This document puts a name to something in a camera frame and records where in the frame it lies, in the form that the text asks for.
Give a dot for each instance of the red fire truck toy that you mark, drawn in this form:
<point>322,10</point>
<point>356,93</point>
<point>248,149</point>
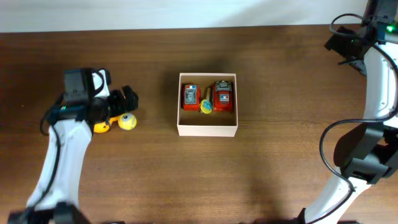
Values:
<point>191,97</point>

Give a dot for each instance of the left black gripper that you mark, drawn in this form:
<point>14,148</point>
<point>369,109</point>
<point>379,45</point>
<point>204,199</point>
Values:
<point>123,107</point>

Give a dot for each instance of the red fire truck with ladder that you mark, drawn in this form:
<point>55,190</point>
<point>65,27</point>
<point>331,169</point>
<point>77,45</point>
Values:
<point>223,96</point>

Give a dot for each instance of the orange rubber animal toy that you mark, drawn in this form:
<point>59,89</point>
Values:
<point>105,126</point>

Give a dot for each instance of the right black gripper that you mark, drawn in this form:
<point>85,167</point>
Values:
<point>338,41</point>

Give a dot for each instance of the yellow wooden rattle drum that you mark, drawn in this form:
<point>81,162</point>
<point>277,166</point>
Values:
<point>205,105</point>

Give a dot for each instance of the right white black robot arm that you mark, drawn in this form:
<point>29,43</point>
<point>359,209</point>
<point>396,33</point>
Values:
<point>360,152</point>

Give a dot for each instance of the pink cardboard box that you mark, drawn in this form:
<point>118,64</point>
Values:
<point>215,124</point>

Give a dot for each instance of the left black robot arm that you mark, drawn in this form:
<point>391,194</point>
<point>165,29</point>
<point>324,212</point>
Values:
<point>86,107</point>

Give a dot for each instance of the yellow grey toy ball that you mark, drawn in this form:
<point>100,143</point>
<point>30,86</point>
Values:
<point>127,121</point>

